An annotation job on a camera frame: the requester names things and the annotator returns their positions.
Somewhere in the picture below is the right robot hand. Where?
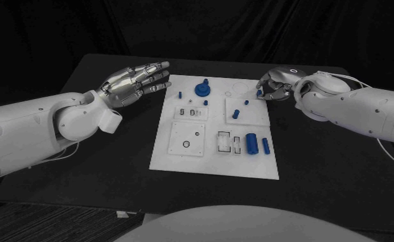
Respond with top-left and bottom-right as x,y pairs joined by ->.
255,66 -> 307,101

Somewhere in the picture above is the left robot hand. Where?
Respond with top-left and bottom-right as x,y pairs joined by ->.
95,61 -> 172,109

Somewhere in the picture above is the white task board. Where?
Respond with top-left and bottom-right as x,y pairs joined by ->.
148,74 -> 281,181

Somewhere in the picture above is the blue gear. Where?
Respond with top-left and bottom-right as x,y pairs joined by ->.
193,83 -> 212,97

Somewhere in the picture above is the large blue cylinder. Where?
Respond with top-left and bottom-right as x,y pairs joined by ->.
244,133 -> 258,155

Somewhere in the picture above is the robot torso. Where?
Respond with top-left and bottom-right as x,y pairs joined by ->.
112,204 -> 379,242

